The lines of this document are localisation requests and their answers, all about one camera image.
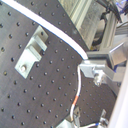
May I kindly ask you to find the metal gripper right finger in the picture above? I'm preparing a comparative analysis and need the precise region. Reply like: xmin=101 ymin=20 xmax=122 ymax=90
xmin=87 ymin=42 xmax=128 ymax=68

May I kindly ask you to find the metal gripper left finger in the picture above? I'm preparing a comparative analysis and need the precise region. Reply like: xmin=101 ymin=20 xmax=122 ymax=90
xmin=80 ymin=61 xmax=114 ymax=86

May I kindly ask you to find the white cable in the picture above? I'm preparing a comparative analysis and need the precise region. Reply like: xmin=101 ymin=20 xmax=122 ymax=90
xmin=1 ymin=0 xmax=91 ymax=118

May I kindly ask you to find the metal clip at bottom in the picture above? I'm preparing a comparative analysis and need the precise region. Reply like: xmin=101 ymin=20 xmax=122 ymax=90
xmin=55 ymin=109 xmax=109 ymax=128

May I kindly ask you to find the black perforated breadboard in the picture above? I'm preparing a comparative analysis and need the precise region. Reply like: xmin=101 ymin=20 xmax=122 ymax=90
xmin=0 ymin=0 xmax=116 ymax=128

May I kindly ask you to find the aluminium frame profile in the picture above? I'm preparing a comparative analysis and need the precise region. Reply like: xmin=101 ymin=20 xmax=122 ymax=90
xmin=58 ymin=0 xmax=122 ymax=50

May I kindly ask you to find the metal cable clip bracket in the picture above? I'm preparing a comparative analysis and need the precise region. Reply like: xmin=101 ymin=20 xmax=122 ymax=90
xmin=15 ymin=26 xmax=48 ymax=78

